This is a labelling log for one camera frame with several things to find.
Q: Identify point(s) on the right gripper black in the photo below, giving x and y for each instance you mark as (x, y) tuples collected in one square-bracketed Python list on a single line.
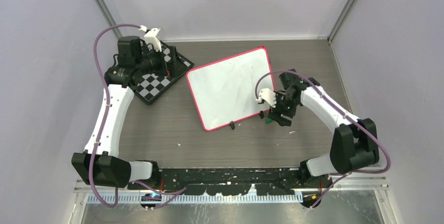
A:
[(273, 113)]

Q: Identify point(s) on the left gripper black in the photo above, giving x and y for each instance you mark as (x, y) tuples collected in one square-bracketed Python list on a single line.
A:
[(169, 67)]

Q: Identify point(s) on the whiteboard with red frame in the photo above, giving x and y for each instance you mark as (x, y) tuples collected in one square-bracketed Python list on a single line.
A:
[(224, 91)]

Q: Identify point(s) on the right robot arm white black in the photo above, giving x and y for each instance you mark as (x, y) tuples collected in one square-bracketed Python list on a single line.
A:
[(353, 143)]

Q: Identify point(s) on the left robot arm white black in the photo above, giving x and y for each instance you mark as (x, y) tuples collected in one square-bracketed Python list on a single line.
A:
[(99, 162)]

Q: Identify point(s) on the black and white chessboard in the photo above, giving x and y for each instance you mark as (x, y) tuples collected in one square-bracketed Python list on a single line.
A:
[(153, 86)]

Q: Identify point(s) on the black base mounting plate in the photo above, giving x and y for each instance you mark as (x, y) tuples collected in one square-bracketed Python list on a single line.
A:
[(234, 181)]

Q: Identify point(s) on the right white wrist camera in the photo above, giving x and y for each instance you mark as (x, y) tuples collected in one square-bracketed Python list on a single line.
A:
[(267, 95)]

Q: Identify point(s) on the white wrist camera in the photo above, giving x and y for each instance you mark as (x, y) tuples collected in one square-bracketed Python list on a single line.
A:
[(267, 95), (151, 37)]

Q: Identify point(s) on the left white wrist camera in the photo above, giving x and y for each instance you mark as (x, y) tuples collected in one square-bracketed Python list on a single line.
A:
[(151, 37)]

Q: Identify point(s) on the slotted grey cable duct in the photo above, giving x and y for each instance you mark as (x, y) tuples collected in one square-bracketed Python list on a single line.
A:
[(132, 198)]

